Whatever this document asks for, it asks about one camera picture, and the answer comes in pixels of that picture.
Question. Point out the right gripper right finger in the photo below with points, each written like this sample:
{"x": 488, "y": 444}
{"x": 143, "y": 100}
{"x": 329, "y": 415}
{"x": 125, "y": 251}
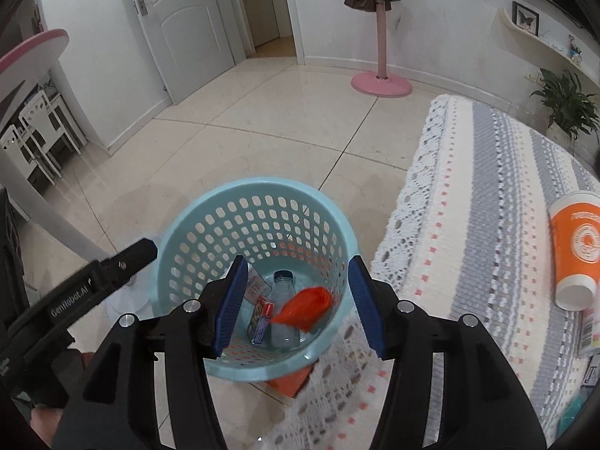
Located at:
{"x": 483, "y": 404}

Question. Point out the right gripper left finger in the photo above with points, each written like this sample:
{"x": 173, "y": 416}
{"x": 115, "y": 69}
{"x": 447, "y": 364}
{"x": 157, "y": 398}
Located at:
{"x": 114, "y": 406}

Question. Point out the red blue card box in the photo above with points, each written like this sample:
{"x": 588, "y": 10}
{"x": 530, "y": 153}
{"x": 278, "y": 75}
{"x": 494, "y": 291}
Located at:
{"x": 260, "y": 320}

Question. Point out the orange plastic bag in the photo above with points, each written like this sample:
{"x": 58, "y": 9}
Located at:
{"x": 305, "y": 309}

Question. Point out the orange paper cup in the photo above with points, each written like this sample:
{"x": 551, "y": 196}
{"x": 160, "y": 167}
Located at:
{"x": 574, "y": 223}

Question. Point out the teal plastic toy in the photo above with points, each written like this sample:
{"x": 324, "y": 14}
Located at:
{"x": 573, "y": 409}

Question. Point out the orange box under basket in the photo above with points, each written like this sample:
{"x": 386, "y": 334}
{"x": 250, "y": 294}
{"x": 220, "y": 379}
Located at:
{"x": 291, "y": 384}

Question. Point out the white paper in basket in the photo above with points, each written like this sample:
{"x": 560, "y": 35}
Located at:
{"x": 256, "y": 287}

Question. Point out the striped knitted table cloth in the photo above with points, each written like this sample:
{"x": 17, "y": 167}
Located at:
{"x": 470, "y": 234}

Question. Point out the light blue plastic basket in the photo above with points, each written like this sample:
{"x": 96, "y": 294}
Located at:
{"x": 275, "y": 224}

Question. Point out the white dining chair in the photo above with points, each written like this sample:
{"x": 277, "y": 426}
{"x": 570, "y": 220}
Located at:
{"x": 39, "y": 126}

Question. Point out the pink round side table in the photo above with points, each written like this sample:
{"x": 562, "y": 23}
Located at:
{"x": 22, "y": 69}

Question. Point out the potted green plant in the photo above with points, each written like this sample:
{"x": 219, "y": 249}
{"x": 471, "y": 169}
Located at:
{"x": 572, "y": 110}

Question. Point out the pink coat stand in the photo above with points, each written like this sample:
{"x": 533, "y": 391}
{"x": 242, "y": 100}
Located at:
{"x": 381, "y": 83}

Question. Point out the white door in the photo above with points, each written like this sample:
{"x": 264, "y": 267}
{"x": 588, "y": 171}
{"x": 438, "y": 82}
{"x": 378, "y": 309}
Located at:
{"x": 188, "y": 42}

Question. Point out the framed butterfly picture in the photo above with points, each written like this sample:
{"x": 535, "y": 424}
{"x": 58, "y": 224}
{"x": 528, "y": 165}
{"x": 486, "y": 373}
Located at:
{"x": 525, "y": 18}

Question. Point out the curved white wall shelf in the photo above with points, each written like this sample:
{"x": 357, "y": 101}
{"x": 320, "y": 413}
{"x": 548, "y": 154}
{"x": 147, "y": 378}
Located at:
{"x": 507, "y": 21}

